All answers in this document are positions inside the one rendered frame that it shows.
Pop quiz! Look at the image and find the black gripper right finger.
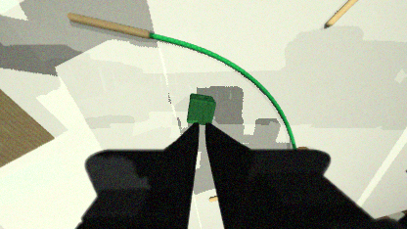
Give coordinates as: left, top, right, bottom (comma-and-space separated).
205, 122, 331, 229

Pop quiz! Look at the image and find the thin wooden stick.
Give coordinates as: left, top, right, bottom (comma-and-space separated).
326, 0, 358, 27
209, 196, 218, 202

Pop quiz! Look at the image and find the green block with hole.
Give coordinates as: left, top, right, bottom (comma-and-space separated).
187, 93, 216, 125

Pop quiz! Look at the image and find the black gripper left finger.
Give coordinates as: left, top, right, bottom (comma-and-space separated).
84, 122, 200, 229

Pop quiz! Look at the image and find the green string with wooden stick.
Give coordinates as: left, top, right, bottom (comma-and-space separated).
68, 13, 296, 149

